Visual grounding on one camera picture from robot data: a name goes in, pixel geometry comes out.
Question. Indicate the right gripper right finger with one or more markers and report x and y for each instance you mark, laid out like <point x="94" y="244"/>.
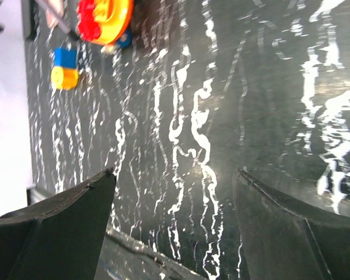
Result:
<point x="286" y="238"/>

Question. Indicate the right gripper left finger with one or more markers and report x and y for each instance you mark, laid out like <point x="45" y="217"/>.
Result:
<point x="59" y="237"/>

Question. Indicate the phone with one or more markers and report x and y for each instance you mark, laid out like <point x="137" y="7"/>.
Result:
<point x="123" y="257"/>

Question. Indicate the yellow blue toy block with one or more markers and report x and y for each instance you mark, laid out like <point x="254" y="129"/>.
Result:
<point x="64" y="74"/>

